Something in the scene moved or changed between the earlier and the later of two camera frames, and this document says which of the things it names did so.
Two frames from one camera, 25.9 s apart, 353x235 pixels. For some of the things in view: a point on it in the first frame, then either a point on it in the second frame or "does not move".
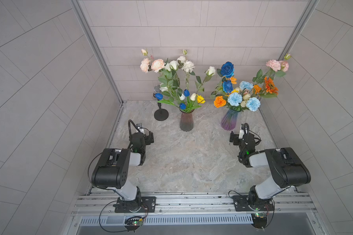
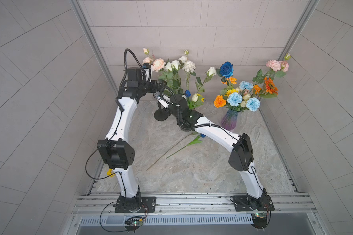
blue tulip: (186, 92) does not move
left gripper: (149, 139) to (158, 88)
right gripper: (236, 139) to (169, 110)
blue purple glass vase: (229, 121) does not move
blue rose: (227, 70) does not move
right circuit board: (260, 220) does not move
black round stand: (160, 114) does not move
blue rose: (227, 86) to (189, 135)
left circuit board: (133, 223) does not move
